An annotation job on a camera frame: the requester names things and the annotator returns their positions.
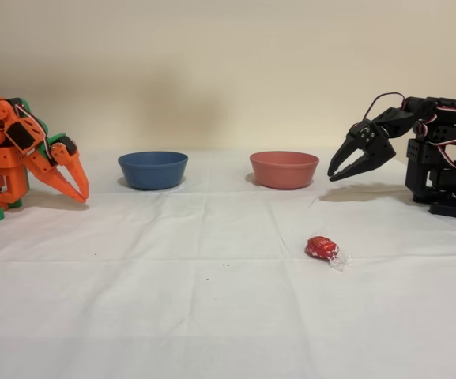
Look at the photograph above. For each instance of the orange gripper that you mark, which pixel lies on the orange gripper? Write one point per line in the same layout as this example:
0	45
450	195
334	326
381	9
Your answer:
61	155

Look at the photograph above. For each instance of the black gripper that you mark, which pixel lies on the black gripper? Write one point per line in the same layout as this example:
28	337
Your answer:
374	147

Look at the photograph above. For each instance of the red candy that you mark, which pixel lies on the red candy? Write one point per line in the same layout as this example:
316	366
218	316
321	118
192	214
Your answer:
322	246

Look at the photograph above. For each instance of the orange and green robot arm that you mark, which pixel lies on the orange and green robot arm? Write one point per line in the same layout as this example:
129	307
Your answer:
2	158

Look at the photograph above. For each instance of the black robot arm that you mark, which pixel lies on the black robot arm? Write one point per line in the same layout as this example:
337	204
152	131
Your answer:
449	120

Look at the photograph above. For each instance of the red bowl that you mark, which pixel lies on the red bowl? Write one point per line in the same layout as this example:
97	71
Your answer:
283	169

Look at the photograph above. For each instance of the blue bowl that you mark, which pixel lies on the blue bowl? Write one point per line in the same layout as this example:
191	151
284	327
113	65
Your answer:
152	169

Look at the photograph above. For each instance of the white tablecloth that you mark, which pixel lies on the white tablecloth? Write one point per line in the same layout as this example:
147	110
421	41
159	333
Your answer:
212	316

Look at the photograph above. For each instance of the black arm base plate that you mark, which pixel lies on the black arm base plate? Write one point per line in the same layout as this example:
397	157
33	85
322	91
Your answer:
453	209

